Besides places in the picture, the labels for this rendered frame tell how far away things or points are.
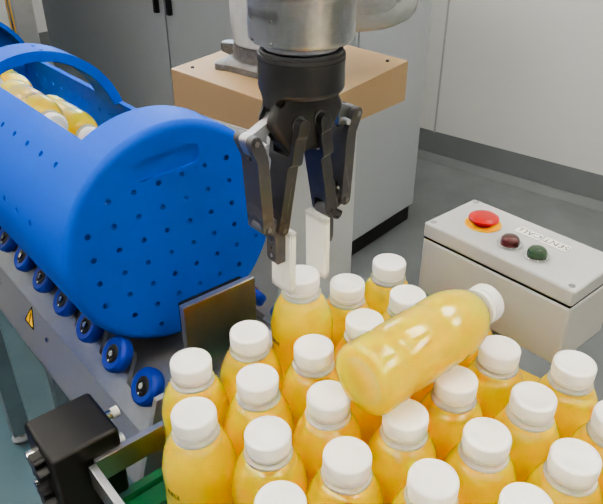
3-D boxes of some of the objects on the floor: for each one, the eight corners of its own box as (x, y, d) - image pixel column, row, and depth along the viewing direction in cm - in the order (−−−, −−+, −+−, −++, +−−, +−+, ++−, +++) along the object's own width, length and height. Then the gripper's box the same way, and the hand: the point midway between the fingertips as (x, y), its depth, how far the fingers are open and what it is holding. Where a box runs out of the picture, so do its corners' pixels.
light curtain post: (89, 311, 249) (-25, -241, 162) (96, 319, 245) (-17, -244, 158) (74, 318, 246) (-51, -244, 158) (81, 325, 242) (-44, -246, 154)
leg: (28, 428, 198) (-25, 251, 166) (36, 439, 194) (-17, 260, 162) (9, 437, 195) (-49, 259, 162) (16, 448, 191) (-42, 268, 159)
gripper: (342, 23, 61) (335, 239, 74) (192, 51, 52) (212, 294, 64) (401, 37, 57) (383, 266, 69) (248, 71, 47) (258, 329, 60)
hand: (301, 251), depth 65 cm, fingers closed on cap, 4 cm apart
